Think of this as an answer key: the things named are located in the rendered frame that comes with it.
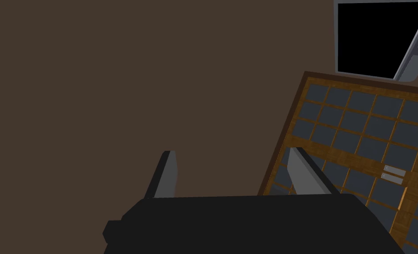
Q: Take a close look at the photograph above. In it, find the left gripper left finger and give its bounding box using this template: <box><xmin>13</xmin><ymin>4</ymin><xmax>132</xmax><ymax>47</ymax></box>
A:
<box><xmin>144</xmin><ymin>150</ymin><xmax>178</xmax><ymax>199</ymax></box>

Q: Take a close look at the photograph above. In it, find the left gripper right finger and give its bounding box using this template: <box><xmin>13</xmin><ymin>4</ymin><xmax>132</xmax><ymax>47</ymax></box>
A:
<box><xmin>287</xmin><ymin>147</ymin><xmax>342</xmax><ymax>195</ymax></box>

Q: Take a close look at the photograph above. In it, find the grey-framed dark window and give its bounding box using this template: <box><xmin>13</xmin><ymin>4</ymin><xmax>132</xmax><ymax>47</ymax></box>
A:
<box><xmin>333</xmin><ymin>0</ymin><xmax>418</xmax><ymax>82</ymax></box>

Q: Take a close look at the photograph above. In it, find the wooden glass-paned door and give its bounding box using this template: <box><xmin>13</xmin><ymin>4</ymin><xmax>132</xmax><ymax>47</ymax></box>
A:
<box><xmin>257</xmin><ymin>71</ymin><xmax>418</xmax><ymax>254</ymax></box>

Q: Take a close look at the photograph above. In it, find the silver door handle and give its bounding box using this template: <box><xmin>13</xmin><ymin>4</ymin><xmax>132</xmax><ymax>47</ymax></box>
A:
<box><xmin>381</xmin><ymin>165</ymin><xmax>407</xmax><ymax>185</ymax></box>

